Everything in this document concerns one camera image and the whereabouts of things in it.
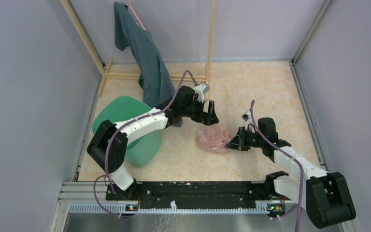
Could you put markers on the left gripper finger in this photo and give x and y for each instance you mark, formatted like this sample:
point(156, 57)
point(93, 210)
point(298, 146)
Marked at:
point(210, 118)
point(211, 107)

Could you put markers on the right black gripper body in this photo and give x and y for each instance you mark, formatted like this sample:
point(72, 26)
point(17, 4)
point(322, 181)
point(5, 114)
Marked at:
point(251, 139)

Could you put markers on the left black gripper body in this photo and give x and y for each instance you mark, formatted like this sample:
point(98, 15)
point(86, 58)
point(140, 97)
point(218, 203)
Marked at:
point(196, 111)

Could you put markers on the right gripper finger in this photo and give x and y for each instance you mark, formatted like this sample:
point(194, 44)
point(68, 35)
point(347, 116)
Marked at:
point(234, 145)
point(238, 137)

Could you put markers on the pink plastic trash bag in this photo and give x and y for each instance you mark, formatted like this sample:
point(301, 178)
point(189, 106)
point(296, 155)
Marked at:
point(213, 138)

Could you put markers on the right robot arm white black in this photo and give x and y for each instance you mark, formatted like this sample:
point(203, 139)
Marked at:
point(323, 195)

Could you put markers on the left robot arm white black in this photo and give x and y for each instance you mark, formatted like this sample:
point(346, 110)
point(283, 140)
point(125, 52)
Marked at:
point(109, 143)

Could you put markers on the dark teal hanging cloth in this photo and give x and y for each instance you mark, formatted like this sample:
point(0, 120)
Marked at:
point(154, 79)

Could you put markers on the pink clothes hanger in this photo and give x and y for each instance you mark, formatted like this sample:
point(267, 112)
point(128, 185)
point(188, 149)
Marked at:
point(137, 19)

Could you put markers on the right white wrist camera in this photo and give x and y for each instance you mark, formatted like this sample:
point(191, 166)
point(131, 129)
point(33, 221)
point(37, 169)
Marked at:
point(247, 117)

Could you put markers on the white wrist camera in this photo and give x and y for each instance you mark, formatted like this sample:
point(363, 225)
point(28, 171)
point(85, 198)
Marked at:
point(247, 117)
point(201, 90)

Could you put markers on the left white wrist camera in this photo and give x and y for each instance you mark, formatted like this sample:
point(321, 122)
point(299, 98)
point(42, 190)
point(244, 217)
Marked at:
point(201, 90)

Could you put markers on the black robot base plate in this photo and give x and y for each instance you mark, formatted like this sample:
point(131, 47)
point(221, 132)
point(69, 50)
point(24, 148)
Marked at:
point(196, 195)

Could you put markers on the wooden clothes rack frame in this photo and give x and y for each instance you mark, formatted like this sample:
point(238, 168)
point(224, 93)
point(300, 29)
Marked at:
point(105, 70)

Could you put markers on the grey slotted cable duct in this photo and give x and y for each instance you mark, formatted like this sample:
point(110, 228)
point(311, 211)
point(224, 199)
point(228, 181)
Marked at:
point(262, 207)

